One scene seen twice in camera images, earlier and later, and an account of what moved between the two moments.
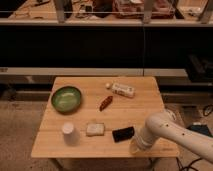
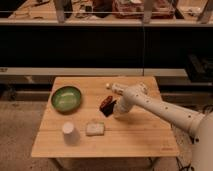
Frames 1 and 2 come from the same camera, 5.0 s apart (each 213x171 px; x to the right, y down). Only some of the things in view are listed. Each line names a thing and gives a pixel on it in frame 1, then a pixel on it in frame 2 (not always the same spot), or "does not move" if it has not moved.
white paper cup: x=71 y=134 does not move
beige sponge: x=95 y=129 does not move
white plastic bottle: x=121 y=89 does not move
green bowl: x=66 y=99 does not move
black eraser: x=123 y=134 to x=108 y=110
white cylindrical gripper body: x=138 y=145 to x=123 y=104
